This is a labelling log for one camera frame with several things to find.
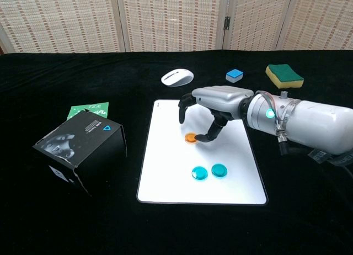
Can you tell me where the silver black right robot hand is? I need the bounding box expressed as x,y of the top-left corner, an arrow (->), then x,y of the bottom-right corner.
178,85 -> 255,144

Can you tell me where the orange disc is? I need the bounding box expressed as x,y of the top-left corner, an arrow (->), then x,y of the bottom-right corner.
184,132 -> 198,145

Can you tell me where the teal disc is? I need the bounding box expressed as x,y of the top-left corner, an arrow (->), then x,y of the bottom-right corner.
211,163 -> 228,178
191,166 -> 209,181

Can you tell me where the blue white eraser block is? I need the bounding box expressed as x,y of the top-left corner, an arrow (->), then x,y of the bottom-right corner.
225,68 -> 244,83

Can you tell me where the white magnetic board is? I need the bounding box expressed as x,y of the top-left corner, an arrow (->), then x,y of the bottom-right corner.
136,99 -> 268,205

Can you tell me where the white computer mouse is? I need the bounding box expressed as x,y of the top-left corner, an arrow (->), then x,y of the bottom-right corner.
161,69 -> 194,88

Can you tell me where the green yellow sponge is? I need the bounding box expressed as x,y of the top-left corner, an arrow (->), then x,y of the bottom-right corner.
265,63 -> 305,89

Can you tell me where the woven folding screen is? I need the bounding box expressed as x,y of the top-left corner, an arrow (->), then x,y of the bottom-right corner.
0,0 -> 353,55

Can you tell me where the black cardboard box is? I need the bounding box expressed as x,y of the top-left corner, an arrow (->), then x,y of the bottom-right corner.
32,108 -> 128,197

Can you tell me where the green tea packet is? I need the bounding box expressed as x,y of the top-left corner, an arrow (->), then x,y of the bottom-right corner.
66,101 -> 110,121

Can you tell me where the black velvet tablecloth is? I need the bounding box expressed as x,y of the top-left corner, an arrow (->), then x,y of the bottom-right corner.
0,49 -> 353,255

